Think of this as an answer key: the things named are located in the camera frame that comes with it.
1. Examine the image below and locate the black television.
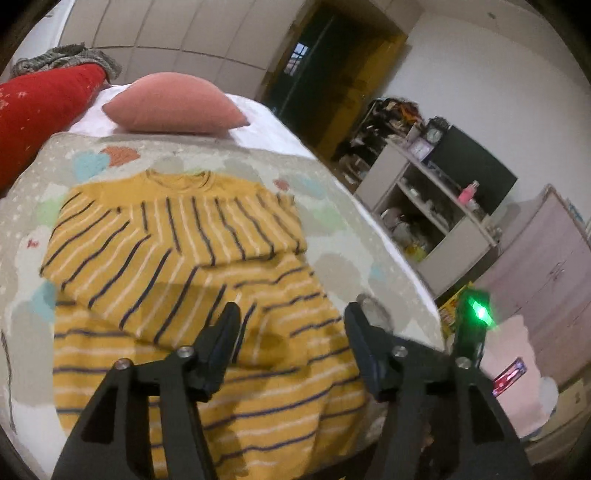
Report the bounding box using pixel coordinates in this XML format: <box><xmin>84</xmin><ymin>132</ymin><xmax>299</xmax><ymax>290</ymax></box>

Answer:
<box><xmin>428</xmin><ymin>124</ymin><xmax>519</xmax><ymax>216</ymax></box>

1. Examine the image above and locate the beige wardrobe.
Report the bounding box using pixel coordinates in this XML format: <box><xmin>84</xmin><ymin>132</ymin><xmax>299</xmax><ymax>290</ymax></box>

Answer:
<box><xmin>60</xmin><ymin>0</ymin><xmax>320</xmax><ymax>99</ymax></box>

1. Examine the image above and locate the yellow wooden door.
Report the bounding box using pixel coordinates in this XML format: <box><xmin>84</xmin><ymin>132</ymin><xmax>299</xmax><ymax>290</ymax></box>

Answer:
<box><xmin>314</xmin><ymin>31</ymin><xmax>410</xmax><ymax>163</ymax></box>

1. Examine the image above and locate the yellow box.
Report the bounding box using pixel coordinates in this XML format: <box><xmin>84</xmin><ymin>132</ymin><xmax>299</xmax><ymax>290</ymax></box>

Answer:
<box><xmin>438</xmin><ymin>283</ymin><xmax>474</xmax><ymax>339</ymax></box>

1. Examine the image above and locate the pink pillow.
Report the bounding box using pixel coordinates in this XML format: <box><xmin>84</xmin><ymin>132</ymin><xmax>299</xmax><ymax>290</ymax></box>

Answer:
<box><xmin>102</xmin><ymin>72</ymin><xmax>250</xmax><ymax>135</ymax></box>

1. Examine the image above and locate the grey plaid cloth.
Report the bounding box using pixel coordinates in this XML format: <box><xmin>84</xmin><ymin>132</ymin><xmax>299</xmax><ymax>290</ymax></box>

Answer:
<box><xmin>10</xmin><ymin>42</ymin><xmax>123</xmax><ymax>80</ymax></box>

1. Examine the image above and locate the pink cloth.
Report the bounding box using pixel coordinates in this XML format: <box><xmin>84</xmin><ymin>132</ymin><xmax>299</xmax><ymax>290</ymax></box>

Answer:
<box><xmin>479</xmin><ymin>316</ymin><xmax>560</xmax><ymax>439</ymax></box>

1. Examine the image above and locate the yellow striped sweater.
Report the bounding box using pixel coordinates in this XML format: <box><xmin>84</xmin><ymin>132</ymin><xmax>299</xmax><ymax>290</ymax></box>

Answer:
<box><xmin>39</xmin><ymin>170</ymin><xmax>371</xmax><ymax>480</ymax></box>

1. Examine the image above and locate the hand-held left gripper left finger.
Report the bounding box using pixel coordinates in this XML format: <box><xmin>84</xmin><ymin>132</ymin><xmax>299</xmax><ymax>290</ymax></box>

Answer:
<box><xmin>51</xmin><ymin>302</ymin><xmax>242</xmax><ymax>480</ymax></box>

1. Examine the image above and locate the black table clock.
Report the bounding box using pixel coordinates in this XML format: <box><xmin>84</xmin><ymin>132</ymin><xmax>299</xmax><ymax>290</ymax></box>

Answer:
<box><xmin>425</xmin><ymin>116</ymin><xmax>450</xmax><ymax>145</ymax></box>

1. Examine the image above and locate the grey open shelf unit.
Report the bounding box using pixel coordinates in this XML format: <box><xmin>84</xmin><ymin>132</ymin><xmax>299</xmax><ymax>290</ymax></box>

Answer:
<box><xmin>355</xmin><ymin>137</ymin><xmax>503</xmax><ymax>297</ymax></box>

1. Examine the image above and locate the patchwork heart quilt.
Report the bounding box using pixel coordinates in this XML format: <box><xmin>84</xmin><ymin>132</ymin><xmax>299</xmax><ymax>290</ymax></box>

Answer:
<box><xmin>0</xmin><ymin>131</ymin><xmax>448</xmax><ymax>480</ymax></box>

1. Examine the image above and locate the pink dresser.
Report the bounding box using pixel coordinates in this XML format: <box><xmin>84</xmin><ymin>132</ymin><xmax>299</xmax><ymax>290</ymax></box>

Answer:
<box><xmin>472</xmin><ymin>184</ymin><xmax>591</xmax><ymax>389</ymax></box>

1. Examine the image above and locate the white bed sheet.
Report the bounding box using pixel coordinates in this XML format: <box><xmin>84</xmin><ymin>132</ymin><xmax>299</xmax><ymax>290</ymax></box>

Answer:
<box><xmin>69</xmin><ymin>84</ymin><xmax>320</xmax><ymax>161</ymax></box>

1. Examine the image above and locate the cluttered shoe rack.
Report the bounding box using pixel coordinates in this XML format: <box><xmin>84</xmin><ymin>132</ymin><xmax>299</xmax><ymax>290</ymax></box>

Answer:
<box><xmin>338</xmin><ymin>97</ymin><xmax>426</xmax><ymax>186</ymax></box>

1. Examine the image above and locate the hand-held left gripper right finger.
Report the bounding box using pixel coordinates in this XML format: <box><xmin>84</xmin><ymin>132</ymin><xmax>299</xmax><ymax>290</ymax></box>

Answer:
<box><xmin>344</xmin><ymin>302</ymin><xmax>536</xmax><ymax>480</ymax></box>

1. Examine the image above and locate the red floral bolster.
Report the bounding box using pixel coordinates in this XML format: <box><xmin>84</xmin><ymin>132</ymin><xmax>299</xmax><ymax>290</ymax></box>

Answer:
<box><xmin>0</xmin><ymin>64</ymin><xmax>110</xmax><ymax>193</ymax></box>

